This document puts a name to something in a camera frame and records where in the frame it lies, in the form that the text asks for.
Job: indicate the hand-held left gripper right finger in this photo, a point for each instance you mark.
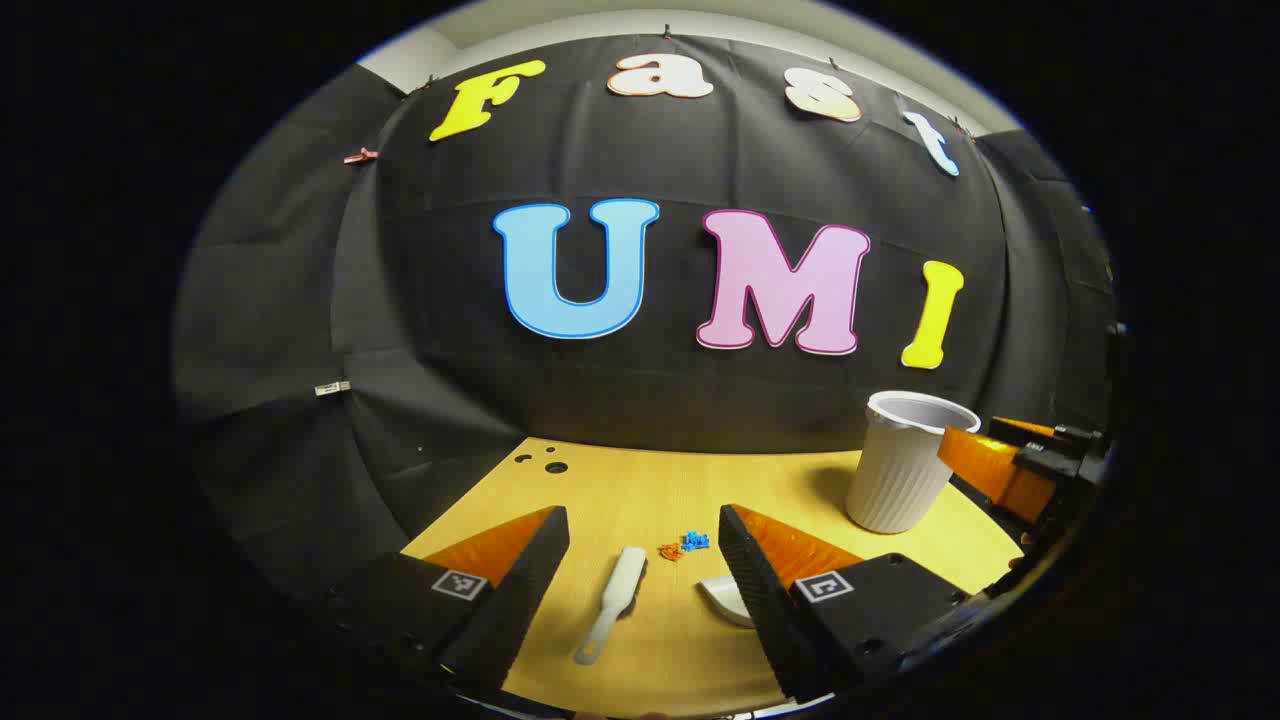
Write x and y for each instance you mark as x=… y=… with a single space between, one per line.
x=760 y=590

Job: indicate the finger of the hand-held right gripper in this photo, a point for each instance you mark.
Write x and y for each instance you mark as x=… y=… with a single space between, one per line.
x=1025 y=431
x=985 y=465

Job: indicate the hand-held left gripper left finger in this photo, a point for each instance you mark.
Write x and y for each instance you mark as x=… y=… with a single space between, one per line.
x=520 y=590

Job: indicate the white dustpan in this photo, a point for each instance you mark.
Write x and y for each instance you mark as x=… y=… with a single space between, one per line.
x=725 y=597

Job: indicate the blue paper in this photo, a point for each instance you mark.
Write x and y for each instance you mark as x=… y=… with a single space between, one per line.
x=696 y=541

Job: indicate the orange paper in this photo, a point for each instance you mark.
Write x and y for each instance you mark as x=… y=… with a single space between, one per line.
x=671 y=551

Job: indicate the wooden desktop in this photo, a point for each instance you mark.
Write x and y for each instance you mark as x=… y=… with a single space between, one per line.
x=650 y=490

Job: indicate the black backdrop cloth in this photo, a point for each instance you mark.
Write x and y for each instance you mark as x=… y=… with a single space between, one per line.
x=700 y=400

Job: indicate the small white label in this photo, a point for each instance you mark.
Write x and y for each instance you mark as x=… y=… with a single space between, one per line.
x=332 y=388

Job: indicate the red cloth clip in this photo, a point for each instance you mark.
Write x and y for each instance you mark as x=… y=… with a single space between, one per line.
x=360 y=156

